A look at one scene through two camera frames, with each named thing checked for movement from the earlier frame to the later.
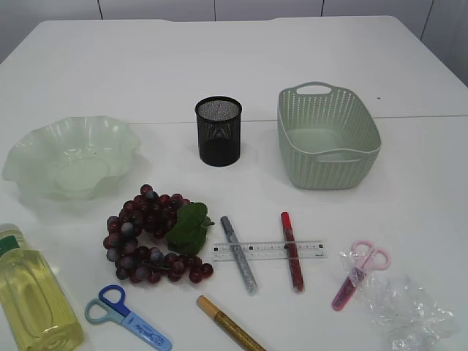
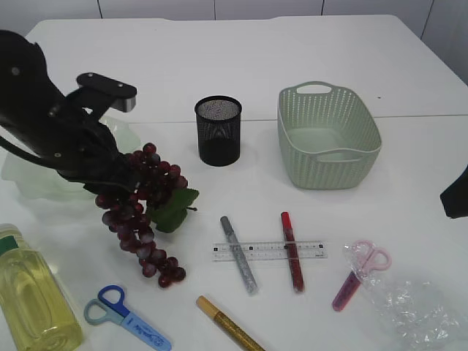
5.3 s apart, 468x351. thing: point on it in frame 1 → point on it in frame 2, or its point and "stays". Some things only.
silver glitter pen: x=240 y=257 stays
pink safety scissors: x=376 y=259 stays
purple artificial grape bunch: x=158 y=235 → x=160 y=199
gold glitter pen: x=232 y=327 stays
